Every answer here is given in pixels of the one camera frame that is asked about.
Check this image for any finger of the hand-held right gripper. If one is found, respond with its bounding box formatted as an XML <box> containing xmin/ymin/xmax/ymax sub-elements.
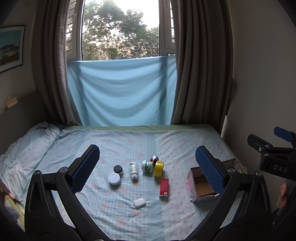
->
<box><xmin>273</xmin><ymin>126</ymin><xmax>296</xmax><ymax>149</ymax></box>
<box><xmin>247</xmin><ymin>134</ymin><xmax>296</xmax><ymax>155</ymax></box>

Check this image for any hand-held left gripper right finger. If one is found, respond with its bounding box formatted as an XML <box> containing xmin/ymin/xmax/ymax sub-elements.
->
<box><xmin>187</xmin><ymin>146</ymin><xmax>272</xmax><ymax>241</ymax></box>

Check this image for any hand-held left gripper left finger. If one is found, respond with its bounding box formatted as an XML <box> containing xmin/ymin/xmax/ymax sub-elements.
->
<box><xmin>24</xmin><ymin>144</ymin><xmax>109</xmax><ymax>241</ymax></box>

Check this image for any pink cardboard box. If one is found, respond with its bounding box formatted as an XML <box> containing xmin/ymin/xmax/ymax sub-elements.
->
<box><xmin>186</xmin><ymin>159</ymin><xmax>242</xmax><ymax>203</ymax></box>

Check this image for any white lid jar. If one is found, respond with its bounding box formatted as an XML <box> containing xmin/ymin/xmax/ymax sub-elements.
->
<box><xmin>107</xmin><ymin>173</ymin><xmax>122</xmax><ymax>186</ymax></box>

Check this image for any black lid jar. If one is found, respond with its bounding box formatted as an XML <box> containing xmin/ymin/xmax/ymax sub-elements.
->
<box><xmin>113</xmin><ymin>165</ymin><xmax>125</xmax><ymax>178</ymax></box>

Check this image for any white pill bottle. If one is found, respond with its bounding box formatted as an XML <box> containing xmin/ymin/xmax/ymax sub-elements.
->
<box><xmin>129</xmin><ymin>162</ymin><xmax>139</xmax><ymax>180</ymax></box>

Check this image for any small red box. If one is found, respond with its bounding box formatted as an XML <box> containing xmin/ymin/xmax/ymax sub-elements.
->
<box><xmin>159</xmin><ymin>178</ymin><xmax>170</xmax><ymax>198</ymax></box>

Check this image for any yellow tape roll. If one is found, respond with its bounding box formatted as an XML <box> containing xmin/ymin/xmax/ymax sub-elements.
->
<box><xmin>154</xmin><ymin>161</ymin><xmax>165</xmax><ymax>178</ymax></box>

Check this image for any green label jar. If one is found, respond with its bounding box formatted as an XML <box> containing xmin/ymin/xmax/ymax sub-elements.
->
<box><xmin>142</xmin><ymin>160</ymin><xmax>155</xmax><ymax>173</ymax></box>

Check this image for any person's right hand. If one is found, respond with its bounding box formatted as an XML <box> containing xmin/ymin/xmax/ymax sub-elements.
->
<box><xmin>277</xmin><ymin>182</ymin><xmax>288</xmax><ymax>209</ymax></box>

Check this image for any crumpled blue quilt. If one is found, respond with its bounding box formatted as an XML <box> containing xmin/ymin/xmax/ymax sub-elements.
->
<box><xmin>0</xmin><ymin>123</ymin><xmax>63</xmax><ymax>202</ymax></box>

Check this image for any light blue hanging cloth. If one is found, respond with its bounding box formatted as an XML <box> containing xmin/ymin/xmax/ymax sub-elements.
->
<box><xmin>67</xmin><ymin>56</ymin><xmax>177</xmax><ymax>127</ymax></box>

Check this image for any grey curtain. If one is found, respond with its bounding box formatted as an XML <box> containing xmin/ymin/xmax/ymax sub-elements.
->
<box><xmin>32</xmin><ymin>0</ymin><xmax>81</xmax><ymax>126</ymax></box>
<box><xmin>170</xmin><ymin>0</ymin><xmax>236</xmax><ymax>127</ymax></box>

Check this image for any small tan block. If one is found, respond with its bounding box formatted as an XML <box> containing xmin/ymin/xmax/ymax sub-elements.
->
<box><xmin>6</xmin><ymin>97</ymin><xmax>18</xmax><ymax>109</ymax></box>

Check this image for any white window frame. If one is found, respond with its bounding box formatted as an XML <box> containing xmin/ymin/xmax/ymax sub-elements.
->
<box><xmin>66</xmin><ymin>0</ymin><xmax>176</xmax><ymax>62</ymax></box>

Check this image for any framed wall picture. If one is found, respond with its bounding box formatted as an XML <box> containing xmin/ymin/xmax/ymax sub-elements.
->
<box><xmin>0</xmin><ymin>25</ymin><xmax>26</xmax><ymax>73</ymax></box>

